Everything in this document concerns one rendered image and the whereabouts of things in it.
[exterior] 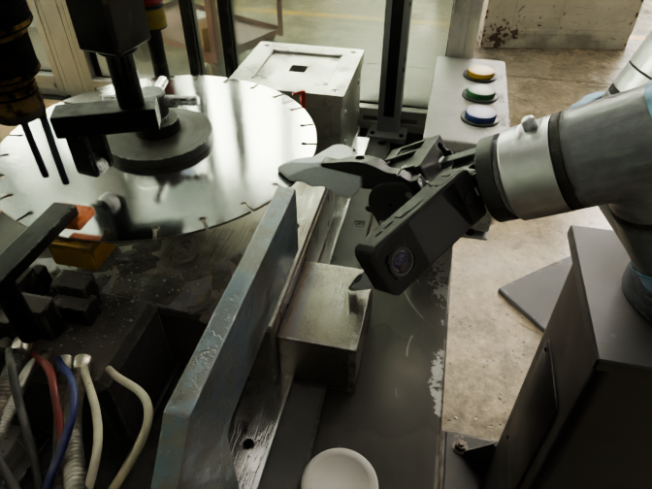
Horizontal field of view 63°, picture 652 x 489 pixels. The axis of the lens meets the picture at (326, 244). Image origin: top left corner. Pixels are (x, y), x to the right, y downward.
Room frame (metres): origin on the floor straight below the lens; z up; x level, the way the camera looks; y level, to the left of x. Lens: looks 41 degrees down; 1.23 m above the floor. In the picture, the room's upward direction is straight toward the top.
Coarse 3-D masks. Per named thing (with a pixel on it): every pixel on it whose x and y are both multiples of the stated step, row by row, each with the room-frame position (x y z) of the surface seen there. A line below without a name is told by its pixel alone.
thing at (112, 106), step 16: (112, 64) 0.41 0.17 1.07; (128, 64) 0.41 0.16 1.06; (112, 80) 0.41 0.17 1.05; (128, 80) 0.41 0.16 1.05; (128, 96) 0.41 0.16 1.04; (64, 112) 0.40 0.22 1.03; (80, 112) 0.40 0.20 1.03; (96, 112) 0.40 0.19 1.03; (112, 112) 0.40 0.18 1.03; (128, 112) 0.41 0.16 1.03; (144, 112) 0.41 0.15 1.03; (64, 128) 0.40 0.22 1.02; (80, 128) 0.40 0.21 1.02; (96, 128) 0.40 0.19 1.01; (112, 128) 0.40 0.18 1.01; (128, 128) 0.40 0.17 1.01; (144, 128) 0.41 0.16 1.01; (80, 144) 0.40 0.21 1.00; (96, 144) 0.42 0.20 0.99; (80, 160) 0.40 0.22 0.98; (112, 160) 0.42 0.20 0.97; (96, 176) 0.39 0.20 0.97
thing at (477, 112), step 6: (468, 108) 0.65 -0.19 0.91; (474, 108) 0.65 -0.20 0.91; (480, 108) 0.65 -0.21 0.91; (486, 108) 0.65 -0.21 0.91; (468, 114) 0.64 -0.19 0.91; (474, 114) 0.63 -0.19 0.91; (480, 114) 0.63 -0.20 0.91; (486, 114) 0.63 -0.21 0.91; (492, 114) 0.63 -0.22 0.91; (474, 120) 0.63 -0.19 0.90; (480, 120) 0.62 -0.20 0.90; (486, 120) 0.62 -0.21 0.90; (492, 120) 0.63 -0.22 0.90
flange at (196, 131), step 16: (176, 112) 0.51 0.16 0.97; (192, 112) 0.54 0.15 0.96; (160, 128) 0.47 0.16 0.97; (176, 128) 0.49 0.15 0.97; (192, 128) 0.50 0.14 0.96; (208, 128) 0.50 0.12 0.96; (112, 144) 0.47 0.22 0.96; (128, 144) 0.47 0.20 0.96; (144, 144) 0.47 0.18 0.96; (160, 144) 0.47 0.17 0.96; (176, 144) 0.47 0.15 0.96; (192, 144) 0.47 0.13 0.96; (208, 144) 0.48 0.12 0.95; (128, 160) 0.44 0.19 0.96; (144, 160) 0.44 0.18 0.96; (160, 160) 0.44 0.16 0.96; (176, 160) 0.45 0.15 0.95
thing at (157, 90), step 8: (160, 80) 0.53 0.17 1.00; (144, 88) 0.50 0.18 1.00; (152, 88) 0.50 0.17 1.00; (160, 88) 0.50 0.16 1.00; (104, 96) 0.49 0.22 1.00; (112, 96) 0.49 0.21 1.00; (144, 96) 0.48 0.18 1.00; (152, 96) 0.48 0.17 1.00; (160, 96) 0.49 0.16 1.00; (168, 96) 0.49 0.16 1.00; (176, 96) 0.49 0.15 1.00; (184, 96) 0.49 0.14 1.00; (192, 96) 0.49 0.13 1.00; (160, 104) 0.49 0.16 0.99; (168, 104) 0.49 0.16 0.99; (176, 104) 0.49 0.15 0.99; (184, 104) 0.49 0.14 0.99; (192, 104) 0.49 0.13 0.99; (160, 112) 0.48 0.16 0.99; (168, 112) 0.49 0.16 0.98
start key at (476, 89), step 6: (474, 84) 0.73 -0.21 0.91; (480, 84) 0.73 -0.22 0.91; (486, 84) 0.73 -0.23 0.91; (468, 90) 0.71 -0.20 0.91; (474, 90) 0.71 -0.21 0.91; (480, 90) 0.71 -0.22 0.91; (486, 90) 0.71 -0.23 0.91; (492, 90) 0.71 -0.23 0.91; (474, 96) 0.70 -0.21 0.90; (480, 96) 0.69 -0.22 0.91; (486, 96) 0.69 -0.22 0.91; (492, 96) 0.70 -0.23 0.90
